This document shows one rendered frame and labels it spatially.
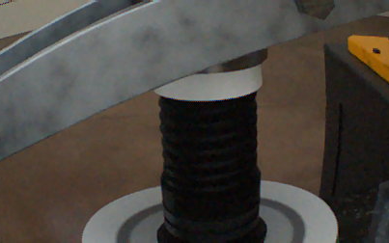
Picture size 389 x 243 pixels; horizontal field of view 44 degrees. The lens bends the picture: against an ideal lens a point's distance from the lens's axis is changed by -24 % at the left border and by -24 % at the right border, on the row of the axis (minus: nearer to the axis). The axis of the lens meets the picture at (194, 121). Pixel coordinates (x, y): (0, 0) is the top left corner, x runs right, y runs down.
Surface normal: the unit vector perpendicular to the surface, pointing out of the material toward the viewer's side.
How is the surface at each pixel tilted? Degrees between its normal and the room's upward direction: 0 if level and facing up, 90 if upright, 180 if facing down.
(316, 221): 0
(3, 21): 90
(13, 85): 90
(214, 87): 90
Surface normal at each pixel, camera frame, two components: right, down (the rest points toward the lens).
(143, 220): -0.05, -0.93
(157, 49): 0.22, 0.35
